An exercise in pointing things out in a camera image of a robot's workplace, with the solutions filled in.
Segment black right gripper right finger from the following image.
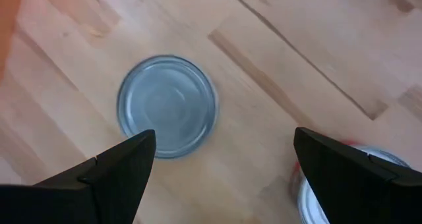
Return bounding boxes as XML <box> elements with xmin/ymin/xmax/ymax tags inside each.
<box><xmin>294</xmin><ymin>127</ymin><xmax>422</xmax><ymax>224</ymax></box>

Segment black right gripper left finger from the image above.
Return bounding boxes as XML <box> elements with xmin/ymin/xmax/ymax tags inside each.
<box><xmin>0</xmin><ymin>129</ymin><xmax>157</xmax><ymax>224</ymax></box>

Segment tin can red tuna label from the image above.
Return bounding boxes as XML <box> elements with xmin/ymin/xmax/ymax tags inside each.
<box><xmin>289</xmin><ymin>140</ymin><xmax>411</xmax><ymax>224</ymax></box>

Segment tin can green tuna label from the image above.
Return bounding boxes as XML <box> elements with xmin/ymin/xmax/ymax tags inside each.
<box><xmin>117</xmin><ymin>55</ymin><xmax>219</xmax><ymax>159</ymax></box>

